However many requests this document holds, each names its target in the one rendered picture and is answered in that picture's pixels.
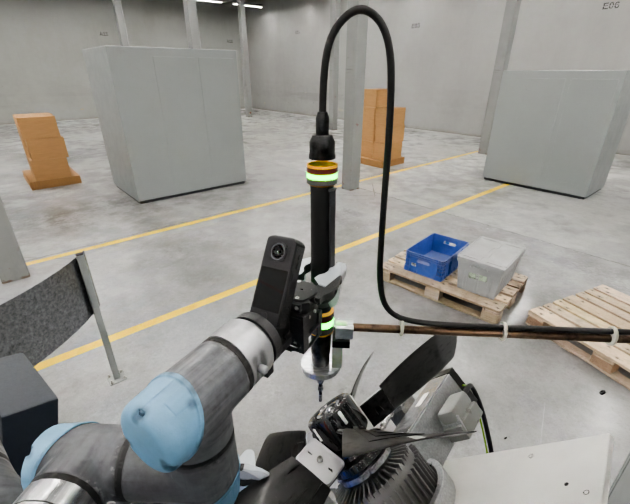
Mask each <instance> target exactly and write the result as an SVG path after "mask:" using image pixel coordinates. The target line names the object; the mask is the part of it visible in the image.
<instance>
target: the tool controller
mask: <svg viewBox="0 0 630 504"><path fill-rule="evenodd" d="M58 401H59V400H58V397H57V396H56V395H55V393H54V392H53V391H52V389H51V388H50V387H49V386H48V384H47V383H46V382H45V380H44V379H43V378H42V377H41V375H40V374H39V373H38V371H37V370H36V369H35V368H34V366H33V365H32V364H31V362H30V361H29V360H28V359H27V357H26V356H25V355H24V353H18V354H14V355H10V356H6V357H2V358H0V440H1V442H2V445H3V447H4V449H5V451H6V453H7V455H8V458H9V460H10V462H11V465H12V466H13V468H14V470H15V471H16V473H17V474H18V475H19V476H20V477H21V471H22V466H23V463H24V460H25V457H26V456H29V455H30V453H31V450H32V448H31V446H32V444H33V443H34V441H35V440H36V439H37V438H38V437H39V436H40V435H41V434H42V433H43V432H44V431H45V430H47V429H48V428H50V427H52V426H54V425H57V424H58Z"/></svg>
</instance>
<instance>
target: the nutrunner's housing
mask: <svg viewBox="0 0 630 504"><path fill-rule="evenodd" d="M309 159H311V160H316V161H329V160H334V159H336V154H335V140H334V137H333V135H332V134H329V115H328V112H317V115H316V134H313V135H312V137H311V139H310V141H309ZM330 352H331V334H330V335H329V336H326V337H318V338H317V340H316V341H315V342H314V343H313V344H312V345H311V353H312V364H313V365H314V366H315V367H317V368H324V367H326V366H328V365H329V362H330Z"/></svg>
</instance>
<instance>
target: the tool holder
mask: <svg viewBox="0 0 630 504"><path fill-rule="evenodd" d="M337 321H346V322H348V325H346V326H337V325H336V327H334V330H333V334H332V351H331V352H330V362H329V365H328V366H326V367H324V368H317V367H315V366H314V365H313V364H312V353H311V351H309V352H307V353H306V354H305V355H304V356H303V358H302V360H301V369H302V372H303V373H304V374H305V375H306V376H307V377H308V378H310V379H313V380H317V381H324V380H329V379H331V378H333V377H335V376H336V375H337V374H338V372H339V370H340V368H342V351H343V348H350V339H351V340H352V339H353V333H354V326H353V319H344V318H336V322H337Z"/></svg>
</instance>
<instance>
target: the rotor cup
mask: <svg viewBox="0 0 630 504"><path fill-rule="evenodd" d="M328 407H332V409H331V410H330V411H328V412H327V413H325V411H326V409H327V408H328ZM339 411H341V413H342V414H343V416H344V417H345V419H346V420H347V421H348V423H347V424H345V423H344V421H343V420H342V419H341V417H340V416H339V414H338V412H339ZM367 425H368V421H367V418H366V417H365V415H364V414H363V413H362V411H361V410H360V408H359V407H358V406H357V404H356V403H355V401H354V400H353V399H352V397H351V396H350V395H349V394H348V393H342V394H339V395H338V396H336V397H334V398H333V399H331V400H330V401H329V402H327V403H326V404H325V405H324V406H322V407H321V408H320V409H319V410H318V411H317V412H316V413H315V414H314V415H313V416H312V417H311V419H310V420H309V422H308V427H309V429H310V431H311V432H312V434H313V435H314V437H315V438H316V439H317V440H318V441H319V442H321V443H322V444H323V445H324V446H326V447H327V448H328V449H329V450H331V451H332V452H333V453H335V454H336V455H337V456H338V457H340V458H341V459H342V460H343V461H344V465H346V467H345V468H344V470H343V471H342V472H341V474H340V475H339V476H338V477H337V480H347V479H349V478H352V477H354V476H355V475H357V474H358V473H360V472H361V471H363V470H364V469H365V468H366V467H368V466H369V465H370V464H371V463H372V462H373V461H374V460H375V459H376V458H377V456H378V455H379V454H380V453H381V451H382V450H383V449H381V450H377V451H373V452H369V453H365V454H361V455H357V456H353V457H348V458H342V434H339V433H336V431H338V429H345V428H347V427H348V428H352V429H353V426H354V427H357V428H359V429H363V430H367V429H366V428H367ZM313 429H315V430H316V432H317V433H318V435H319V436H320V438H321V439H322V440H323V441H320V440H319V438H318V437H317V435H316V434H315V432H314V431H313Z"/></svg>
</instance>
